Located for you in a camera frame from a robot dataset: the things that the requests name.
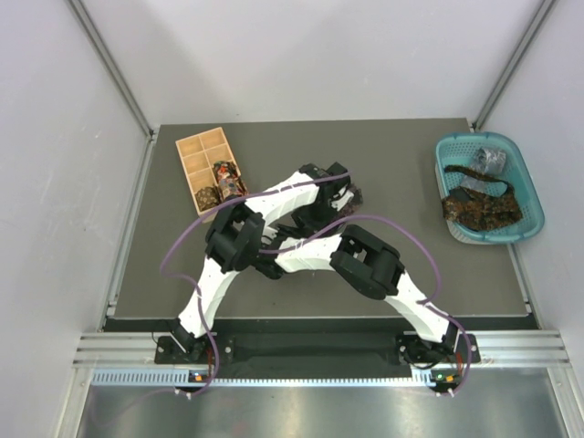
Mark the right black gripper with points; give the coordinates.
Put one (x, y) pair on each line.
(283, 230)

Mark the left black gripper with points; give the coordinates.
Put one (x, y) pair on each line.
(302, 217)

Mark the dark purple patterned tie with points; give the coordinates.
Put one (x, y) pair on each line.
(357, 203)

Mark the wooden compartment box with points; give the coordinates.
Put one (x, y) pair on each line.
(198, 153)

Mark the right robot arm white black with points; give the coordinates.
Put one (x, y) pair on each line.
(374, 269)

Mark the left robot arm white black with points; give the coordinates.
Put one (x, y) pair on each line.
(246, 231)

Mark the colourful rolled tie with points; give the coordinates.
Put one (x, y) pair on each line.
(228, 180)

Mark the brown patterned rolled tie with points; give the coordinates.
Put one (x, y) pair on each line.
(207, 198)

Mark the teal plastic basket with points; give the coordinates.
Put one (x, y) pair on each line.
(459, 149)

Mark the grey patterned tie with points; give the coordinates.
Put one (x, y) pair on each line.
(486, 161)

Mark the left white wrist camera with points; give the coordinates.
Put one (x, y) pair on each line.
(342, 202)

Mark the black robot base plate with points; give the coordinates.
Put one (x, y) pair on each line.
(307, 348)

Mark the left aluminium frame post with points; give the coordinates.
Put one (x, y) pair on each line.
(90, 30)

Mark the aluminium frame post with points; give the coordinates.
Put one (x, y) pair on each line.
(90, 30)
(527, 38)

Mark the right aluminium frame post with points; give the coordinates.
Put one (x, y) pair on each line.
(527, 38)

